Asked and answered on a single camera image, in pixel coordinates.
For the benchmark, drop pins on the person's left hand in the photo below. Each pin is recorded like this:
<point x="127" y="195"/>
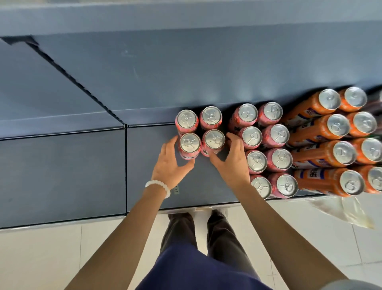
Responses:
<point x="167" y="170"/>

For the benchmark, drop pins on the person's right hand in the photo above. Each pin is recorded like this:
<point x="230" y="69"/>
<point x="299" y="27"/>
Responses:
<point x="235" y="167"/>

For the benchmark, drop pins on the grey metal shelf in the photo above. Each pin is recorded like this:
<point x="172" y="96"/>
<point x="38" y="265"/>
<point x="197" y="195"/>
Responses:
<point x="59" y="179"/>

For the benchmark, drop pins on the orange striped soda can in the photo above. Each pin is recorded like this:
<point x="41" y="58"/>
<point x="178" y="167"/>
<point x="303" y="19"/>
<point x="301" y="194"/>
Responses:
<point x="355" y="97"/>
<point x="338" y="125"/>
<point x="364" y="122"/>
<point x="344" y="152"/>
<point x="329" y="99"/>
<point x="371" y="149"/>

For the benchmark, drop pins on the group of orange cans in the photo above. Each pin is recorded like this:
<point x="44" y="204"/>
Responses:
<point x="351" y="182"/>

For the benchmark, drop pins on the person's left forearm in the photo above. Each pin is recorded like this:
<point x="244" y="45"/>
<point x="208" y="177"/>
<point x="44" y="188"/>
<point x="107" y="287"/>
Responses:
<point x="119" y="245"/>

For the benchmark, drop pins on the person's right forearm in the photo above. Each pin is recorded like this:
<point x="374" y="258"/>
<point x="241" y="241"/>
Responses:
<point x="283" y="239"/>

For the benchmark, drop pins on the grey shoe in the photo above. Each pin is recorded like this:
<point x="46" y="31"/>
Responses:
<point x="219" y="212"/>
<point x="179" y="215"/>

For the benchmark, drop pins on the navy blue shirt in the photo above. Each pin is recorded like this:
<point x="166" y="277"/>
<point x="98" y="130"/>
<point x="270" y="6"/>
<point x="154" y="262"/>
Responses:
<point x="185" y="269"/>

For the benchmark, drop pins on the clear plastic bag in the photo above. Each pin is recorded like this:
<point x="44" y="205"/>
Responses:
<point x="349" y="210"/>

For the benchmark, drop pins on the light grey shirt sleeve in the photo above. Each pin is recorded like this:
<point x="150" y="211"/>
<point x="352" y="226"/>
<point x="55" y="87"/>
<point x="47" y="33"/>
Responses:
<point x="352" y="285"/>

